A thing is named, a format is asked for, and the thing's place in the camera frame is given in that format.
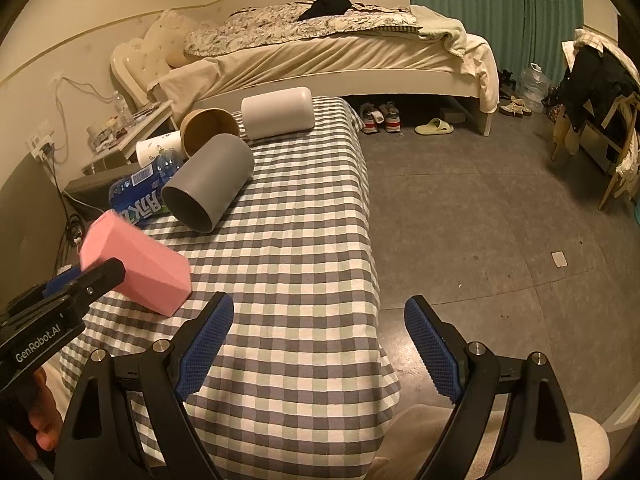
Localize pink faceted cup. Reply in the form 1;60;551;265
79;210;192;316

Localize white patterned paper cup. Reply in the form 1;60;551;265
136;130;186;167

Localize grey cylindrical cup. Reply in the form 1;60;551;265
162;133;255;233

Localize brown paper cup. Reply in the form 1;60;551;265
180;108;240;158

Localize white cylindrical cup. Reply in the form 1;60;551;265
241;87;314;140

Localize person's left hand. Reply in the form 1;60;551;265
23;367;63;452

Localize white nightstand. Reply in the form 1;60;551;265
82;101;177;176

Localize checkered tablecloth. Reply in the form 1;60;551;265
60;98;400;479

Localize clear water bottle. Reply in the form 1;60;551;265
113;91;132;128

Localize white tufted headboard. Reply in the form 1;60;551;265
111;10;198;108

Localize beige pillow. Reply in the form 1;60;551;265
165;49;195;68

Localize green slipper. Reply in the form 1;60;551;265
414;118;454;136

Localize shoes by curtain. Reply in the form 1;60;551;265
499;96;533;118

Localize chair with clothes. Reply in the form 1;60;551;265
551;28;639;209

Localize large water jug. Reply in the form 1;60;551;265
518;62;550;113

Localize pair of sneakers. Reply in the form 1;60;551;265
359;101;401;134

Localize floral quilt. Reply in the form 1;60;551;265
183;1;420;58

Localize bed with beige sheet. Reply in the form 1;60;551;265
153;6;498;136

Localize green curtain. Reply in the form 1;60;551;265
411;0;584;84

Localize black garment on bed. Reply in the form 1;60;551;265
297;0;352;22

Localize wall power outlet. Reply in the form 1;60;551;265
25;119;54;160

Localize white charging cable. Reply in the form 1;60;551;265
52;74;122;166

